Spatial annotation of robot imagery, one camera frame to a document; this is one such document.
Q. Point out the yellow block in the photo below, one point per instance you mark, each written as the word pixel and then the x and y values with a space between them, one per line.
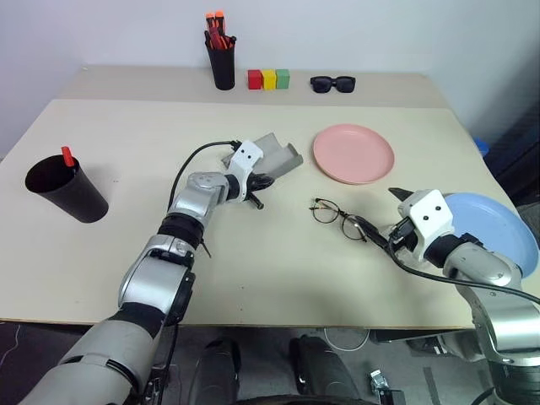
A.
pixel 268 79

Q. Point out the black sunglasses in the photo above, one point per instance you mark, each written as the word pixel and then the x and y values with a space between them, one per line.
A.
pixel 324 84

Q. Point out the grey glasses case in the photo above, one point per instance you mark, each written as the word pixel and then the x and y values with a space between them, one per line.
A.
pixel 279 158

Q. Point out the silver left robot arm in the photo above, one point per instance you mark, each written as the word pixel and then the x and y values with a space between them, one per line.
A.
pixel 147 274

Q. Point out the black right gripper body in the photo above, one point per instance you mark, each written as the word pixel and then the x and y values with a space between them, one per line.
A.
pixel 401 237

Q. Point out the blue plate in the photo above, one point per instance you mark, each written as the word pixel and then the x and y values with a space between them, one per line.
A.
pixel 493 228

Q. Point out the red-capped black marker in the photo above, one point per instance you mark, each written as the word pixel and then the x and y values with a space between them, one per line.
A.
pixel 67 156

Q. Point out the black-capped red marker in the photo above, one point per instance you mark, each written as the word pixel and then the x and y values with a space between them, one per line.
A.
pixel 228 42

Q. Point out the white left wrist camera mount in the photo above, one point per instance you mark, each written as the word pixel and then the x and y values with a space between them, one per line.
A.
pixel 246 157

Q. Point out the wide black cup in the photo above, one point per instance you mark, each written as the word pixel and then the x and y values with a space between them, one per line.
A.
pixel 78 198

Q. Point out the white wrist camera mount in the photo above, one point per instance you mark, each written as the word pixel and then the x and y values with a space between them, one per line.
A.
pixel 246 157
pixel 428 215

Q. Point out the blue object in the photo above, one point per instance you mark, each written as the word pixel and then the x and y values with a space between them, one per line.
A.
pixel 482 147

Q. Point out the thin-framed round eyeglasses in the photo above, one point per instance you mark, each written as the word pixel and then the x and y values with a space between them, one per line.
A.
pixel 325 213

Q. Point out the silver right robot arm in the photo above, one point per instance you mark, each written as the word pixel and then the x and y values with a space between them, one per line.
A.
pixel 476 262

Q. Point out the tall black cup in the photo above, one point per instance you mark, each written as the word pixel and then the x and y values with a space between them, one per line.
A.
pixel 221 67

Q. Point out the metal floor bracket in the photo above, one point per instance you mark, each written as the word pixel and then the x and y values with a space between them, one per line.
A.
pixel 381 381

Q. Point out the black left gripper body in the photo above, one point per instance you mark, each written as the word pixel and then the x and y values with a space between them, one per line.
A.
pixel 255 180

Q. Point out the dark rounded shape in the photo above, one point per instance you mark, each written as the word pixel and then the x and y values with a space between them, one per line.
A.
pixel 219 371
pixel 322 369

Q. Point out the red block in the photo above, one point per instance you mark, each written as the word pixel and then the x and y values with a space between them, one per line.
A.
pixel 254 80

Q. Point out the black chair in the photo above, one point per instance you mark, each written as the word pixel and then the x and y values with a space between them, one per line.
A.
pixel 516 147

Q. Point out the orange-capped marker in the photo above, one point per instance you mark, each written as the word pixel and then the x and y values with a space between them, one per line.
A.
pixel 220 21
pixel 209 23

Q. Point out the pink plate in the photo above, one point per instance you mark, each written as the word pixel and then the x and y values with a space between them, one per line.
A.
pixel 353 154

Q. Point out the green block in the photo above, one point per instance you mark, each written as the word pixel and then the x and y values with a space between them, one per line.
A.
pixel 282 78

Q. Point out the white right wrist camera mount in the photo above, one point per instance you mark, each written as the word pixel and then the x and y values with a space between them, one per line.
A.
pixel 428 215

